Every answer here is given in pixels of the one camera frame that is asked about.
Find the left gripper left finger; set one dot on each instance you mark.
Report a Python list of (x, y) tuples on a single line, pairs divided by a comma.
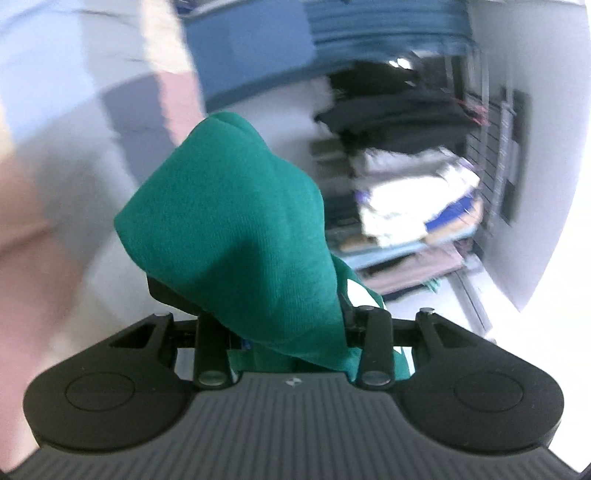
[(158, 337)]

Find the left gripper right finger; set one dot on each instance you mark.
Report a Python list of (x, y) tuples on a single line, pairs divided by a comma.
[(377, 333)]

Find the green sweatshirt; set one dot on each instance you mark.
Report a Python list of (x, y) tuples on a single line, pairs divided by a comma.
[(240, 232)]

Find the stack of folded clothes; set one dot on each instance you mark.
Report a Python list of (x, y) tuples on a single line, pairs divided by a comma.
[(399, 223)]

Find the patchwork pastel bed quilt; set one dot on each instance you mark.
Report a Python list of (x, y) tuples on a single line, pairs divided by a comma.
[(94, 96)]

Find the blue pleated curtain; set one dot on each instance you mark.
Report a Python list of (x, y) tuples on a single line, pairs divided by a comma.
[(380, 30)]

